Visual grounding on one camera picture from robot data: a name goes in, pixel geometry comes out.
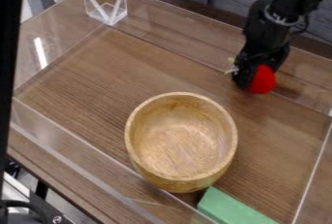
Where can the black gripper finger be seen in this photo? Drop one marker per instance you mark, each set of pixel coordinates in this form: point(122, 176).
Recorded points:
point(242, 73)

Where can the black vertical pole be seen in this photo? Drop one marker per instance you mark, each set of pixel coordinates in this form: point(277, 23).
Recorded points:
point(9, 30)

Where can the wooden bowl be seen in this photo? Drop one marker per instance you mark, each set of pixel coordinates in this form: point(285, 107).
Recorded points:
point(181, 139)

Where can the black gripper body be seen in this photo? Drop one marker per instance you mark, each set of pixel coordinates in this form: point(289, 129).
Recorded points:
point(254, 55)

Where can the green block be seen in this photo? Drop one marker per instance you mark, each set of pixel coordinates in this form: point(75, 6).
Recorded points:
point(227, 211)

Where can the black clamp with cable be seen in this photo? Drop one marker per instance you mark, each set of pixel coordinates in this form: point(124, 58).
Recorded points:
point(28, 209)

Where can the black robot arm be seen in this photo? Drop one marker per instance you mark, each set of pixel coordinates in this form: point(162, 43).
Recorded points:
point(273, 22)

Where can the red felt fruit green leaf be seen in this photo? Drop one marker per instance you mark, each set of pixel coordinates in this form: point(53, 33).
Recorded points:
point(264, 80)

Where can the clear acrylic tray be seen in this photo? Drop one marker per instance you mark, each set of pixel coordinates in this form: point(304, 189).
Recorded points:
point(86, 73)

